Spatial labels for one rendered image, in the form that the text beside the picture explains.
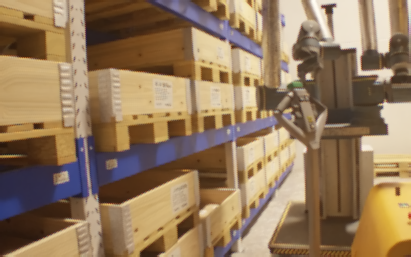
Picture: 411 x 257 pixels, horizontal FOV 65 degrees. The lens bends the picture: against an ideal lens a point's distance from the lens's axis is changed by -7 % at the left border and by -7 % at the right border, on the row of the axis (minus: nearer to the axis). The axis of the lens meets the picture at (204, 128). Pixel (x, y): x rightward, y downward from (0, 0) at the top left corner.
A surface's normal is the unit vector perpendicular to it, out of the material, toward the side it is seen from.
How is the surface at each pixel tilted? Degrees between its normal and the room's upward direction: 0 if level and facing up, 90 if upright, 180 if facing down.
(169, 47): 90
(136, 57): 90
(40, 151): 90
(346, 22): 90
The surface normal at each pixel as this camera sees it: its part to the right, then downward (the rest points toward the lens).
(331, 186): -0.35, 0.07
